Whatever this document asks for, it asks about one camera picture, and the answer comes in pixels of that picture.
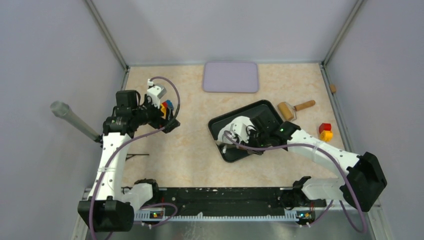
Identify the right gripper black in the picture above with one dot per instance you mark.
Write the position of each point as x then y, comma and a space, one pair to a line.
251, 132

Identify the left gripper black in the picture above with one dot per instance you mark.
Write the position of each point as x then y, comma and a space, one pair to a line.
170, 122

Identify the metal scraper wooden handle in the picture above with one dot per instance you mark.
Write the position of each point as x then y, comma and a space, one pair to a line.
229, 148

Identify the wooden dough roller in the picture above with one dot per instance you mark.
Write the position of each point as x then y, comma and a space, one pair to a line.
289, 112

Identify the black baking tray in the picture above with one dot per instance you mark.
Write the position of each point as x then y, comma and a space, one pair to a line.
261, 113

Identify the lilac rectangular tray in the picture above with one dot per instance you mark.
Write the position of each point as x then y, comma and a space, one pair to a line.
231, 77

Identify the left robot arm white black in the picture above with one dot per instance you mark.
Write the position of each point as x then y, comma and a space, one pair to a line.
108, 208

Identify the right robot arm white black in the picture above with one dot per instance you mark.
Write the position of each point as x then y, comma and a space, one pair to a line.
359, 178

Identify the yellow red blue toy block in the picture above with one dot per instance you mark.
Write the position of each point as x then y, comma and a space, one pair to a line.
166, 108

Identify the small wooden cork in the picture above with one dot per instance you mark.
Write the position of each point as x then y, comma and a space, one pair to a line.
332, 88

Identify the grey microphone on tripod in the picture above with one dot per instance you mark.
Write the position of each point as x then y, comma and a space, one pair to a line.
74, 121

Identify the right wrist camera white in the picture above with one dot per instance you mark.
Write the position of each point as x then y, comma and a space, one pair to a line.
239, 132

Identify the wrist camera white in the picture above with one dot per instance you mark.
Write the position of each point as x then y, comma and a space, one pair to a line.
154, 93
239, 132

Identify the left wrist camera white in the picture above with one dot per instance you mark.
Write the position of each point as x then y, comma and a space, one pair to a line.
154, 93

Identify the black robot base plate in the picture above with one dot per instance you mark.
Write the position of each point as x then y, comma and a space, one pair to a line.
231, 201

